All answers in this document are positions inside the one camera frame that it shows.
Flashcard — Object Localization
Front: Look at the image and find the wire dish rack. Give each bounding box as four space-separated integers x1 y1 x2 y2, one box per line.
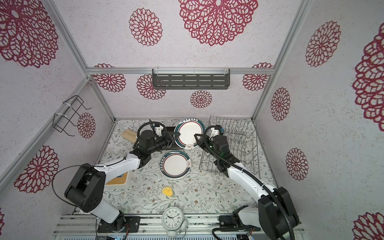
209 116 260 177

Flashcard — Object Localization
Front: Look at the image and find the white round plate front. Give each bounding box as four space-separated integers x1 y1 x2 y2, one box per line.
164 174 190 181

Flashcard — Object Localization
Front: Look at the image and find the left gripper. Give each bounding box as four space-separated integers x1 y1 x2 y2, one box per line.
148 131 181 155

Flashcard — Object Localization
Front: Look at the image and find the yellow small piece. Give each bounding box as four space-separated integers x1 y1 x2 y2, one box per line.
162 187 174 197

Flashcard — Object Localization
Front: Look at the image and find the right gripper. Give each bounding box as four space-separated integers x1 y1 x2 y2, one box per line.
195 133 221 163

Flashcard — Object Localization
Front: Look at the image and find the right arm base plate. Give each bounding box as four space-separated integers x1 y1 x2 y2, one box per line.
219 215 240 229

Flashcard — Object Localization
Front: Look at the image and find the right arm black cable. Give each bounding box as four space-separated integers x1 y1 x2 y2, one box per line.
202 125 296 240

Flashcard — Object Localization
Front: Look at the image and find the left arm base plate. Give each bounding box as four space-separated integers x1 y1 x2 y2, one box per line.
97 216 141 233

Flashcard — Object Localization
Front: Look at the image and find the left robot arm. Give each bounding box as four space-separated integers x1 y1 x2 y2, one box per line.
65 122 180 224

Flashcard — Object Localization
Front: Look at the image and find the white round plate back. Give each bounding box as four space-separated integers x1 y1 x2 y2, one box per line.
159 151 192 178

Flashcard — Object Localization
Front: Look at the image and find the tan sponge block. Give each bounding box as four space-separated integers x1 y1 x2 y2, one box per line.
122 129 137 143

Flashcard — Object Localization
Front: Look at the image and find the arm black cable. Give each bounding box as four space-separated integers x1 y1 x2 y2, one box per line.
51 120 168 217
202 125 296 240

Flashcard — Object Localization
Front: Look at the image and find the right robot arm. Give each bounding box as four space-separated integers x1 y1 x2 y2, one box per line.
194 125 300 240

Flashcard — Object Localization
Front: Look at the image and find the black wire wall basket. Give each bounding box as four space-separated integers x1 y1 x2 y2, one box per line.
52 95 91 137

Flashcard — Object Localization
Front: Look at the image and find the grey wall shelf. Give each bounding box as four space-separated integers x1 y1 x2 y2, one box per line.
152 69 231 90

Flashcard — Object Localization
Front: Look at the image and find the white alarm clock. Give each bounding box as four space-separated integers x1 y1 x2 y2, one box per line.
162 207 188 240

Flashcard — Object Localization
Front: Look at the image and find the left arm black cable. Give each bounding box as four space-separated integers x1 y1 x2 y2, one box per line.
51 120 168 217

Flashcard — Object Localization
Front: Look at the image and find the white round plate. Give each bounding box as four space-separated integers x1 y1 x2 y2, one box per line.
164 174 190 181
159 151 192 178
175 118 205 150

